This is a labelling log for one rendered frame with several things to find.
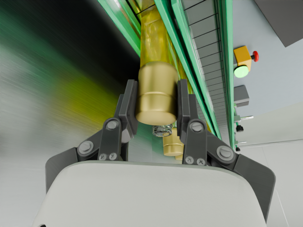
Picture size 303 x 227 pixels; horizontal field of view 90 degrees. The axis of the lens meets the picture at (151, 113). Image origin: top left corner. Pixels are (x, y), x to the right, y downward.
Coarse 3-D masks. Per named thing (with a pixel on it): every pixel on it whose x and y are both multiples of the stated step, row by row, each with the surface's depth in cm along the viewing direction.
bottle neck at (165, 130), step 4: (168, 124) 22; (152, 128) 23; (156, 128) 22; (160, 128) 22; (164, 128) 22; (168, 128) 22; (156, 132) 22; (160, 132) 24; (164, 132) 24; (168, 132) 22; (160, 136) 24; (164, 136) 24
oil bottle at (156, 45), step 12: (156, 12) 31; (144, 24) 31; (156, 24) 29; (144, 36) 29; (156, 36) 28; (168, 36) 28; (144, 48) 28; (156, 48) 26; (168, 48) 26; (144, 60) 27; (156, 60) 25; (168, 60) 25
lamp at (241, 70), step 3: (240, 66) 54; (243, 66) 54; (246, 66) 54; (234, 69) 56; (237, 69) 55; (240, 69) 54; (243, 69) 53; (246, 69) 53; (234, 72) 56; (237, 72) 55; (240, 72) 54; (243, 72) 54; (246, 72) 54; (237, 75) 55; (240, 75) 55; (243, 75) 55
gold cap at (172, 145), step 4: (172, 128) 27; (176, 128) 27; (172, 132) 27; (176, 132) 27; (168, 136) 26; (172, 136) 26; (176, 136) 26; (164, 140) 27; (168, 140) 26; (172, 140) 26; (176, 140) 26; (164, 144) 27; (168, 144) 26; (172, 144) 26; (176, 144) 26; (180, 144) 26; (164, 148) 26; (168, 148) 26; (172, 148) 25; (176, 148) 25; (180, 148) 26; (164, 152) 26; (168, 152) 25; (172, 152) 25; (176, 152) 25; (180, 152) 26
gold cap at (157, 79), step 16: (144, 64) 13; (160, 64) 12; (144, 80) 12; (160, 80) 12; (176, 80) 13; (144, 96) 11; (160, 96) 11; (176, 96) 12; (144, 112) 11; (160, 112) 11; (176, 112) 11
